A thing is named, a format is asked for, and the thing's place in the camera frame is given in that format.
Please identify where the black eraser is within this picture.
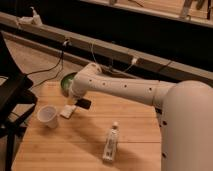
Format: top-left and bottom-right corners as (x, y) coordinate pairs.
(75, 99), (91, 109)

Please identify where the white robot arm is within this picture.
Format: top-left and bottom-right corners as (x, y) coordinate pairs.
(69, 63), (213, 171)

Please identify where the white sponge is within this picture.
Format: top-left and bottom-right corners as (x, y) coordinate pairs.
(60, 105), (77, 119)

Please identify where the green bowl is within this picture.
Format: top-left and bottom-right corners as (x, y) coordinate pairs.
(60, 72), (76, 97)

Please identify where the white plastic cup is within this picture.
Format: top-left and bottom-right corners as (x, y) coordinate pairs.
(37, 105), (58, 129)

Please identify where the white tube bottle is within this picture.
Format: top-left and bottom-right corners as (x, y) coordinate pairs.
(102, 122), (118, 163)

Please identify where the white object on ledge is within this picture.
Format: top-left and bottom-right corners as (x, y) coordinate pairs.
(17, 6), (43, 26)

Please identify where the black cable on floor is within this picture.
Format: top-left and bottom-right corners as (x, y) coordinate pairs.
(25, 39), (72, 88)

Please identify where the white cable on ledge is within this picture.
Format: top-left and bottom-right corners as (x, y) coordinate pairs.
(89, 39), (139, 75)

